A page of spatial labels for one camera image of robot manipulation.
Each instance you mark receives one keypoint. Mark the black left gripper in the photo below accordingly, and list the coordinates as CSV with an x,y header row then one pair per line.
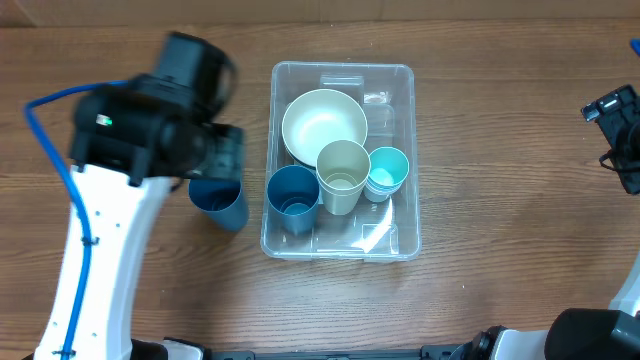
x,y
231,162

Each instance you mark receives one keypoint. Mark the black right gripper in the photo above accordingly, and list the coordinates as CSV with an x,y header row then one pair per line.
x,y
625,108

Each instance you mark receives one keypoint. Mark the tall dark blue cup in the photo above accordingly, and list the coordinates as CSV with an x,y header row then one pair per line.
x,y
293,194

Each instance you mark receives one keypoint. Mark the cream bowl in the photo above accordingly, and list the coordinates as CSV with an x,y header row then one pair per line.
x,y
319,117

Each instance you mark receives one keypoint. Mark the tall beige cup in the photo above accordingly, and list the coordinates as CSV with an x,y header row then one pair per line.
x,y
343,167
339,204

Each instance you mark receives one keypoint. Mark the light blue small cup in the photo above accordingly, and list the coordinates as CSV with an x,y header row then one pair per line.
x,y
380,189

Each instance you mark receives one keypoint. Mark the mint green small cup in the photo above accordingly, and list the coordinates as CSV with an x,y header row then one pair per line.
x,y
389,167

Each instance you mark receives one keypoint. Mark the dark blue bowl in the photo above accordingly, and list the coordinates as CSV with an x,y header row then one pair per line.
x,y
296,161

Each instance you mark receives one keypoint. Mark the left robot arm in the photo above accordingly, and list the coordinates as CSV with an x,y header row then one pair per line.
x,y
134,142

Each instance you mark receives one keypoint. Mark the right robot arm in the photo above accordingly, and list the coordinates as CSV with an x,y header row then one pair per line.
x,y
577,333

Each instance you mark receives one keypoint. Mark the clear plastic storage container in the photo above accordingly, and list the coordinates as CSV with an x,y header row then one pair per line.
x,y
387,231

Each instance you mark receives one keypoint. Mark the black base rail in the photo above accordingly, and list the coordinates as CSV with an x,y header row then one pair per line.
x,y
325,354

